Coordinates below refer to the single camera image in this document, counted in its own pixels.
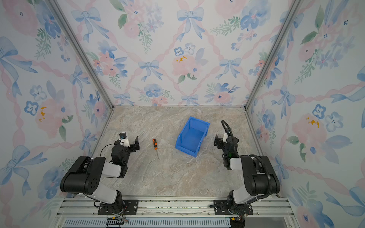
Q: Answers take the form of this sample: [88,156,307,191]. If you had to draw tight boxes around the orange black handled screwdriver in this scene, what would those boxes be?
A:
[153,139,159,159]

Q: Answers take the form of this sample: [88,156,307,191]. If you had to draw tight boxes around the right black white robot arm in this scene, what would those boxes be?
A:
[210,134,280,215]

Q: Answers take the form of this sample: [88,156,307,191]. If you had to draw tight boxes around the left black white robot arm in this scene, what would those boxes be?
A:
[60,132,140,216]

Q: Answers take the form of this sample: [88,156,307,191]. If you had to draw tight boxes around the blue plastic storage bin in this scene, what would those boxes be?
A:
[175,116,210,157]

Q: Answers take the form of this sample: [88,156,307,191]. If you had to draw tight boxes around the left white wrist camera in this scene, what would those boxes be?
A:
[119,132,130,147]

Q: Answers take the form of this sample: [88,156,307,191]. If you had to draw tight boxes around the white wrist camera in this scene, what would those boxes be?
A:
[119,132,130,147]
[222,133,229,143]

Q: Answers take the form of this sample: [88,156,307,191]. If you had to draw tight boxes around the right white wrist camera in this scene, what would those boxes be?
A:
[222,133,229,143]

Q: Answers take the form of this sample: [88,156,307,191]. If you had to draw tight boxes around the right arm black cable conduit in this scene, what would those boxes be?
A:
[221,120,273,204]

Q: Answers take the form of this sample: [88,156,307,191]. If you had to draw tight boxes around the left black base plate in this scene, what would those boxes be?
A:
[98,199,139,216]

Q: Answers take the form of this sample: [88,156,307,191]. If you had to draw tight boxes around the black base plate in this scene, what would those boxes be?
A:
[209,199,253,216]
[98,199,139,216]

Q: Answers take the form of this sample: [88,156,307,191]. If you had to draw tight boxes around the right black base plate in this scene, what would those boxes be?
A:
[209,199,253,216]

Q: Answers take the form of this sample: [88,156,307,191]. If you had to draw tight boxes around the aluminium mounting rail frame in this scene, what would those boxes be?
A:
[51,195,299,228]

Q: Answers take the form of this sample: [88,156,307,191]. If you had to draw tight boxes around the left aluminium corner post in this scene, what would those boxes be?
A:
[45,0,114,110]

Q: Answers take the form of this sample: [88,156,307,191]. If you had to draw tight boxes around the aluminium corner post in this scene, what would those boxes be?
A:
[244,0,303,112]
[45,0,114,110]

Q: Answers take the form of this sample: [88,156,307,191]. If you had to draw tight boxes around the right aluminium corner post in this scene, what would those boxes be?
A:
[244,0,303,112]

